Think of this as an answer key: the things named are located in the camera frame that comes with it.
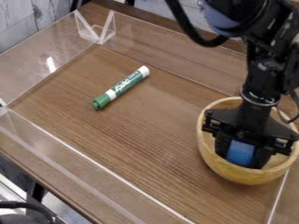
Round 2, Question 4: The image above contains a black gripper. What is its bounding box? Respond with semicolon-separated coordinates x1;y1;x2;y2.
201;101;299;169

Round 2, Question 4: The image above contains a blue foam block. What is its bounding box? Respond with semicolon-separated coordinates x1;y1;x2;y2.
225;140;254;167

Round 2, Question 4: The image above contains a brown wooden bowl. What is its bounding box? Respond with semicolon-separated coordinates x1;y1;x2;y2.
196;96;299;186

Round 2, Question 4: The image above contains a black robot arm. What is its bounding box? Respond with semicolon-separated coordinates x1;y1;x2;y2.
201;0;299;169

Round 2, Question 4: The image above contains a green dry erase marker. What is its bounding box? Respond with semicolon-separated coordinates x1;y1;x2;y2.
92;66;149;110

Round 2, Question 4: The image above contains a black metal table leg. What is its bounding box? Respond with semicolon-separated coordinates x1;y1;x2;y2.
31;182;45;202

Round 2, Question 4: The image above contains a black cable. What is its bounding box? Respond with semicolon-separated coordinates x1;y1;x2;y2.
162;0;230;48

